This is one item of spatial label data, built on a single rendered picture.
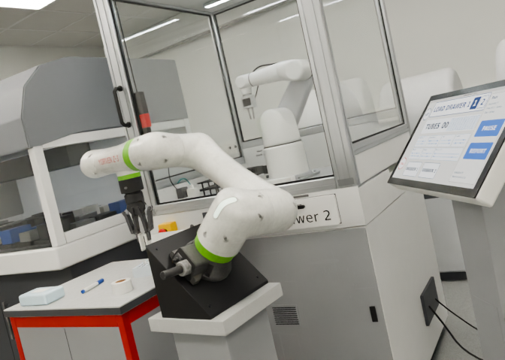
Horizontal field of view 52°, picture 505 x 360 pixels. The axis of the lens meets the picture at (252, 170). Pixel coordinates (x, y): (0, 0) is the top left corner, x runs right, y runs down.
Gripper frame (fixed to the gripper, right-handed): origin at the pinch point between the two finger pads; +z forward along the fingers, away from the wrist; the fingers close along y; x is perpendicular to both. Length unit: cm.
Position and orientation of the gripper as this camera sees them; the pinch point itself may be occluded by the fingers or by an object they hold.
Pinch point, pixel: (144, 241)
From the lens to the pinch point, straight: 214.8
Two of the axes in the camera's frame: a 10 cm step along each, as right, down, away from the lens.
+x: -2.6, 1.2, -9.6
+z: 2.2, 9.7, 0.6
